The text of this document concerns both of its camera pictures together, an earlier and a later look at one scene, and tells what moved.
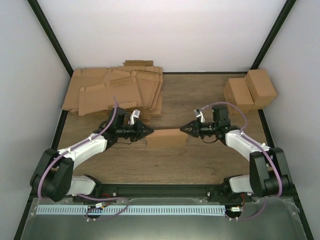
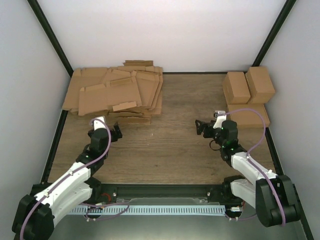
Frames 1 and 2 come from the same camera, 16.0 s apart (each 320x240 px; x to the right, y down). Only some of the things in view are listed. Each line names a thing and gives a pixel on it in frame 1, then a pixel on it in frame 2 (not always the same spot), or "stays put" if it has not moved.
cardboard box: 167,138 → 248,118
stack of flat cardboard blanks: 137,85 stays put
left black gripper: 140,134 → 119,135
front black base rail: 166,192 stays put
